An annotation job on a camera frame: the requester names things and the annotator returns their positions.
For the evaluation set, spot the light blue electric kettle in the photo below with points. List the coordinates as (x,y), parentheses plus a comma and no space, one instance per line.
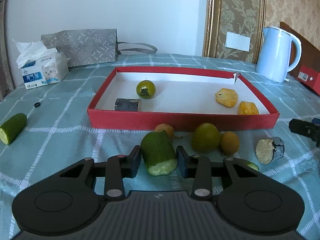
(280,53)

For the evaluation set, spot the cucumber piece far left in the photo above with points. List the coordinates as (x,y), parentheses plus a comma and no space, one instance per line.
(12,128)

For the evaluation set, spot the longan fruit with stem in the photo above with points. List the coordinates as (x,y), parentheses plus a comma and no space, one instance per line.
(165,127)

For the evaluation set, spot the beige curtain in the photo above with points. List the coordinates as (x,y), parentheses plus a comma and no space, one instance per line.
(6,81)

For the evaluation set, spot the dark sugarcane piece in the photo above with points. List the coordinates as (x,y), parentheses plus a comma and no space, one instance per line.
(269,149)
(129,105)

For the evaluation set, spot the large cucumber piece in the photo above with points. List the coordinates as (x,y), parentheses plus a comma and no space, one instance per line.
(158,154)

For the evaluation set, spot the gold picture frame moulding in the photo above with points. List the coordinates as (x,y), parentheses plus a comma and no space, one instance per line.
(211,28)

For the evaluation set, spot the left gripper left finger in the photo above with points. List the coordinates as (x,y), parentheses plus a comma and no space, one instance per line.
(114,170)

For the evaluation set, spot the red shallow cardboard box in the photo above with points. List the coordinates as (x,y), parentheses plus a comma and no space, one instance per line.
(184,98)

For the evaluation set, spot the yellow jackfruit piece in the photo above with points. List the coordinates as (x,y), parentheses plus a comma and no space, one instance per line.
(247,108)
(227,97)

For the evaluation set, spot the green tomato with calyx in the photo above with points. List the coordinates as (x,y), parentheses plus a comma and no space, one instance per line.
(146,89)

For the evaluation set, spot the tissue pack with cat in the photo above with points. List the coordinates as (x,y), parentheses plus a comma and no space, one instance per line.
(39,65)

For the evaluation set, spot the grey patterned gift bag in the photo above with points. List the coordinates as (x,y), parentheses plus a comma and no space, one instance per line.
(92,46)

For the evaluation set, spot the small cucumber end piece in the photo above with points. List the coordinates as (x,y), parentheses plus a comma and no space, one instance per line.
(253,166)

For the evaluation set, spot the red box at edge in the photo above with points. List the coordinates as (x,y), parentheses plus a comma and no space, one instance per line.
(310,78)

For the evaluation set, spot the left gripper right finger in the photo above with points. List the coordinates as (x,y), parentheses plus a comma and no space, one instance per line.
(201,169)

